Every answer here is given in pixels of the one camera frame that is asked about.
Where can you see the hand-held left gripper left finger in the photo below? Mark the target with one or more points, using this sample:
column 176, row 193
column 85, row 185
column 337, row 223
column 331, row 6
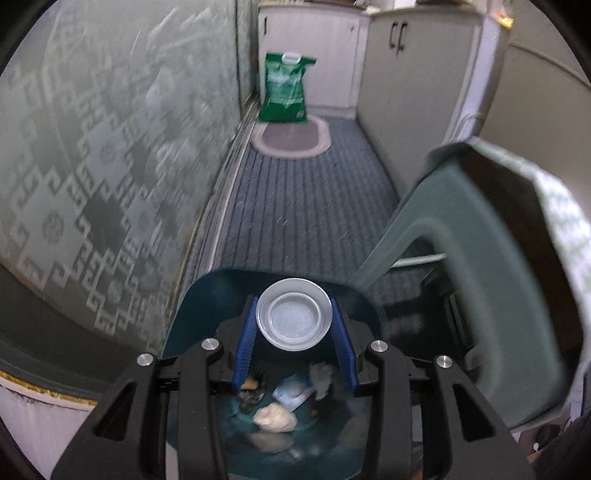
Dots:
column 244, row 341

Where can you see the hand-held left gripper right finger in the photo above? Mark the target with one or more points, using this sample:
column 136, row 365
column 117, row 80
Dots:
column 344, row 346

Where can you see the clear plastic lid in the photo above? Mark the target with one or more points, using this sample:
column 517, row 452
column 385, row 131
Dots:
column 293, row 316

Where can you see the teal trash bin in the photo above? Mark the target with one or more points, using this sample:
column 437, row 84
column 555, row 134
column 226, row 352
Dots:
column 203, row 295

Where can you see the blue white plastic packet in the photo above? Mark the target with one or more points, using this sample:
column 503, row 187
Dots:
column 293, row 392

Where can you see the dark food scraps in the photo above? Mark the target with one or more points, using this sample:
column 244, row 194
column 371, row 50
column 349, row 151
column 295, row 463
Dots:
column 251, row 385

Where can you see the striped grey runner rug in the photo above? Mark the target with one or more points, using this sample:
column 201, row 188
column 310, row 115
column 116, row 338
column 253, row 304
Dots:
column 304, row 212

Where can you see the oval grey floor mat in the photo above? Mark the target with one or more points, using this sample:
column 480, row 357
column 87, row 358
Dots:
column 291, row 138

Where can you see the person's dark clothing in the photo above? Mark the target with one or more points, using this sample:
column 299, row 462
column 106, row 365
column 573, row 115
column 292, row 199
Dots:
column 554, row 447

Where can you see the green rice bag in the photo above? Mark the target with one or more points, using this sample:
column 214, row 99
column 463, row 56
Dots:
column 284, row 92

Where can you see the tall white side cabinet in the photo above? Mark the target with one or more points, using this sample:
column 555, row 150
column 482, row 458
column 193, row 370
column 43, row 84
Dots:
column 429, row 78

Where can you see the white kitchen cabinet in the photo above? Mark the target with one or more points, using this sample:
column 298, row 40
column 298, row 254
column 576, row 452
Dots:
column 318, row 55

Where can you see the beige refrigerator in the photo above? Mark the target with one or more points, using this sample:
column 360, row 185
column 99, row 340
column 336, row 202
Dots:
column 540, row 92

